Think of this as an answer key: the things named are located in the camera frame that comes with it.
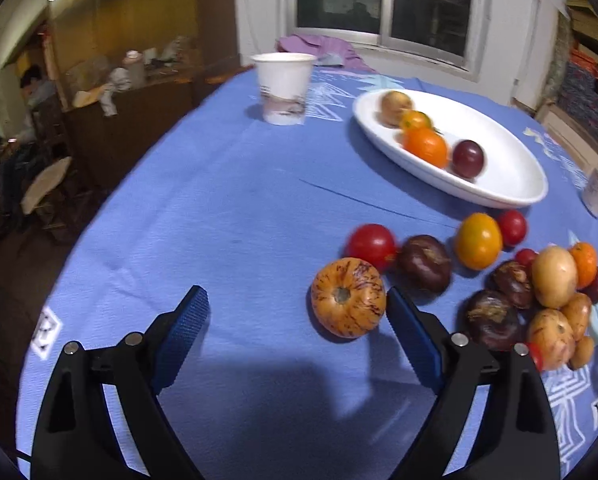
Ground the dark purple mangosteen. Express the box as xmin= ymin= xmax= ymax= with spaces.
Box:
xmin=491 ymin=260 xmax=533 ymax=310
xmin=397 ymin=234 xmax=452 ymax=295
xmin=463 ymin=289 xmax=521 ymax=351

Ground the speckled orange striped fruit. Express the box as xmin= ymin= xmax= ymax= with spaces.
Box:
xmin=310 ymin=257 xmax=387 ymax=339

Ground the yellow orange tomato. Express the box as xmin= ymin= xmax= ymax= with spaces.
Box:
xmin=453 ymin=212 xmax=503 ymax=271

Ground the speckled tan fruit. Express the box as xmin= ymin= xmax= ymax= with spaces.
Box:
xmin=527 ymin=309 xmax=576 ymax=370

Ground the tan pear fruit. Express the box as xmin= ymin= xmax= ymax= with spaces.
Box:
xmin=531 ymin=245 xmax=578 ymax=309

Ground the red cherry tomato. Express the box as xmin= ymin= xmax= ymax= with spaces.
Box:
xmin=497 ymin=210 xmax=528 ymax=247

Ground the small tan fruit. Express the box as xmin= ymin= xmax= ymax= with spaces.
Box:
xmin=569 ymin=335 xmax=595 ymax=370

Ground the large dark red plum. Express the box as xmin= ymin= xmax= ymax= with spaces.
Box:
xmin=582 ymin=268 xmax=598 ymax=304

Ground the small orange mandarin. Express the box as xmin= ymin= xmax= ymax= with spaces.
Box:
xmin=403 ymin=128 xmax=450 ymax=169

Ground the glossy orange persimmon tomato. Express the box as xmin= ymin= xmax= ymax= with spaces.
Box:
xmin=560 ymin=292 xmax=592 ymax=341

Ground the large orange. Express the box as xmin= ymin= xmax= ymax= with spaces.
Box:
xmin=569 ymin=242 xmax=598 ymax=289

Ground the blue patterned tablecloth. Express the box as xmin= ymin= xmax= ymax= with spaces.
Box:
xmin=14 ymin=65 xmax=598 ymax=480

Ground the white oval plate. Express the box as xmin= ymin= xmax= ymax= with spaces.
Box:
xmin=353 ymin=90 xmax=548 ymax=209

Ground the white paper cup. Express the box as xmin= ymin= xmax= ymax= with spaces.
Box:
xmin=251 ymin=52 xmax=316 ymax=126

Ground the seated person in background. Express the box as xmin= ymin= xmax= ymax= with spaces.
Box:
xmin=16 ymin=64 xmax=56 ymax=144

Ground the wooden cabinet with glass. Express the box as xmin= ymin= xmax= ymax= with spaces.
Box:
xmin=46 ymin=0 xmax=241 ymax=106

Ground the shelf with stacked boxes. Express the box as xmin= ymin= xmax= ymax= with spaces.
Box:
xmin=535 ymin=0 xmax=598 ymax=174

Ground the purple cloth on chair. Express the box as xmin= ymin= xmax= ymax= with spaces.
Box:
xmin=276 ymin=34 xmax=374 ymax=73

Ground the window with aluminium frame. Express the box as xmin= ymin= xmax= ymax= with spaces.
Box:
xmin=284 ymin=0 xmax=491 ymax=80

